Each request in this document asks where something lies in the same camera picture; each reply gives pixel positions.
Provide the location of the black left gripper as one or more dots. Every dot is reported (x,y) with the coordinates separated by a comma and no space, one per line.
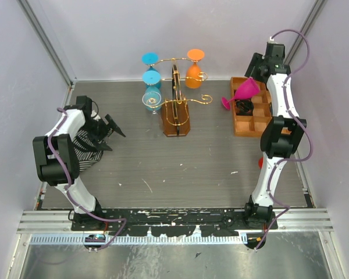
(107,129)

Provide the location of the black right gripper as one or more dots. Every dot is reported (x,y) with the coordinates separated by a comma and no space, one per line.
(251,71)

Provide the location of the magenta plastic wine glass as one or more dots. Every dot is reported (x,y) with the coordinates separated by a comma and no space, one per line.
(246,90)

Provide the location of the black white striped bag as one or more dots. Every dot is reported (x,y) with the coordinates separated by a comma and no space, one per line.
(86,152)

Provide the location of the red plastic wine glass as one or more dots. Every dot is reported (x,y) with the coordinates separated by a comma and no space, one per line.
(260,162)

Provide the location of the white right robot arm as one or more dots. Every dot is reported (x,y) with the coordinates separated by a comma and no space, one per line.
(282,135)

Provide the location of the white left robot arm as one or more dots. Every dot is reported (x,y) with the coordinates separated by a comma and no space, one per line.
(56,161)

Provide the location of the clear glass wine glass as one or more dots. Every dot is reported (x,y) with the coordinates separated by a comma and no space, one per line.
(152,101)

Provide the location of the light blue front wine glass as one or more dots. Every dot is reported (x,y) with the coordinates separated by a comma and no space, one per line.
(151,79)

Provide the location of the light blue wine glass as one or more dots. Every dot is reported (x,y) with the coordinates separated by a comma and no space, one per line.
(150,59)
(151,79)

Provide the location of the orange plastic wine glass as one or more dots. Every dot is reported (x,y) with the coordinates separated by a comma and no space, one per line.
(194,73)

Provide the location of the light blue rear wine glass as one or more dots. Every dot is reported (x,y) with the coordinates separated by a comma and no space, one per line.
(150,59)

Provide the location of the wooden compartment tray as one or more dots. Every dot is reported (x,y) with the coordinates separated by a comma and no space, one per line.
(253,125)

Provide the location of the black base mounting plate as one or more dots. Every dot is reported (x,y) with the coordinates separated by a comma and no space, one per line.
(169,222)

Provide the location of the gold wire wine glass rack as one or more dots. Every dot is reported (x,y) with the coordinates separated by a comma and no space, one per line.
(174,112)

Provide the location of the aluminium front rail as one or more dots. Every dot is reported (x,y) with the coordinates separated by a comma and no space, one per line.
(297,219)

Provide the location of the white cable duct strip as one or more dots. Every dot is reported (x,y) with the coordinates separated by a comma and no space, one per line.
(195,239)

